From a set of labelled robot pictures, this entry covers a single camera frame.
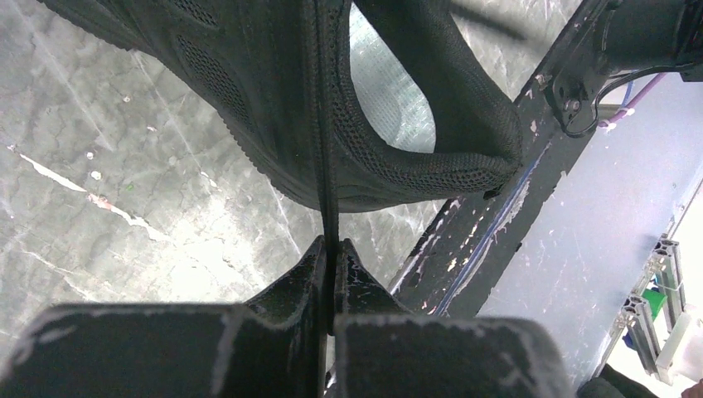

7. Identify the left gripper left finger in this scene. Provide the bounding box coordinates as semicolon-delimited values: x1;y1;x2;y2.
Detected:
1;237;327;397

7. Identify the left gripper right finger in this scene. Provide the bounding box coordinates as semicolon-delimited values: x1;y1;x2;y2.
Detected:
332;240;574;397

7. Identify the black sneaker shoe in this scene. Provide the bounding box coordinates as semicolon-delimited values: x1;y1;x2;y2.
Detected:
46;1;522;213

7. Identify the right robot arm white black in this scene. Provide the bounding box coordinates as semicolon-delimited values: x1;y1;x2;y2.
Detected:
555;1;702;82

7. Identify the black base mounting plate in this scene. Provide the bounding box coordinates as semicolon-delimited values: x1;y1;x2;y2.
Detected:
390;1;606;318

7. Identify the green bin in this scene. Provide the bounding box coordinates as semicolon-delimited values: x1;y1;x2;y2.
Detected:
642;287;667;319

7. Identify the aluminium frame rail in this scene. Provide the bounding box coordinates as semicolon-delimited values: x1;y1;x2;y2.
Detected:
597;186;702;397

